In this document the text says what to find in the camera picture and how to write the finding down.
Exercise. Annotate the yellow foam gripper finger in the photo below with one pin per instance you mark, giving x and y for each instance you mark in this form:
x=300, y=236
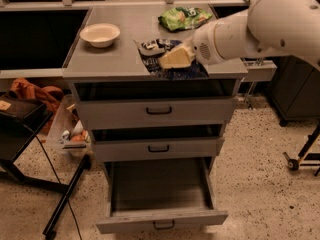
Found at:
x=179, y=57

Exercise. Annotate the blue chip bag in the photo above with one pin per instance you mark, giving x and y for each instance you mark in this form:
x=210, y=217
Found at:
x=150, y=51

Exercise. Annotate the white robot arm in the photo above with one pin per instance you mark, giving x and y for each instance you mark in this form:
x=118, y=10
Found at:
x=267, y=28

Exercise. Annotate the green chip bag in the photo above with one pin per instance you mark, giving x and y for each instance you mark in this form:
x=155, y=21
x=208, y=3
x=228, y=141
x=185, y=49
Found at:
x=184, y=18

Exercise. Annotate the top grey drawer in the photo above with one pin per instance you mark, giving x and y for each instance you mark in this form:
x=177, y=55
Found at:
x=121, y=114

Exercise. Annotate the grey drawer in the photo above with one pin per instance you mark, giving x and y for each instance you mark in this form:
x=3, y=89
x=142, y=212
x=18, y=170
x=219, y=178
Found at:
x=155, y=195
x=157, y=149
x=121, y=114

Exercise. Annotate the grey drawer cabinet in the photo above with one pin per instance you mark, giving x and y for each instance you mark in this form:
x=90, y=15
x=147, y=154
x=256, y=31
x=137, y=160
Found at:
x=117, y=73

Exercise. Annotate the middle grey drawer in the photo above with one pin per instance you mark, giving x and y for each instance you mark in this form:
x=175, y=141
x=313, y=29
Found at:
x=157, y=149

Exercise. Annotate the bottom grey drawer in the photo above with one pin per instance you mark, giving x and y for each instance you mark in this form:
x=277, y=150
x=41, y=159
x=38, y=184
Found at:
x=155, y=195

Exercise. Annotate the white bowl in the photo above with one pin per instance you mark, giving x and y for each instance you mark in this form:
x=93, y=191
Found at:
x=100, y=35

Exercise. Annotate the metal pole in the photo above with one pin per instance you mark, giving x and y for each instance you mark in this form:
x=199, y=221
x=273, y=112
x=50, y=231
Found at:
x=255, y=75

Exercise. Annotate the dark grey cabinet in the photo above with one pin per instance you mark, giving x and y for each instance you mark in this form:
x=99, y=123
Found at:
x=294, y=90

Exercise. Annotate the clear plastic bin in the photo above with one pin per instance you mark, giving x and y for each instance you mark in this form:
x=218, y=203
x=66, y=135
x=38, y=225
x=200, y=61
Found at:
x=65, y=125

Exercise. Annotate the black wheeled tripod base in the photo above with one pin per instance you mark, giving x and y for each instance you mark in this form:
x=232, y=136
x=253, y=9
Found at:
x=306, y=158

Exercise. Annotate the orange jacket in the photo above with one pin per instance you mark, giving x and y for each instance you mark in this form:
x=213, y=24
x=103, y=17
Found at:
x=36, y=94

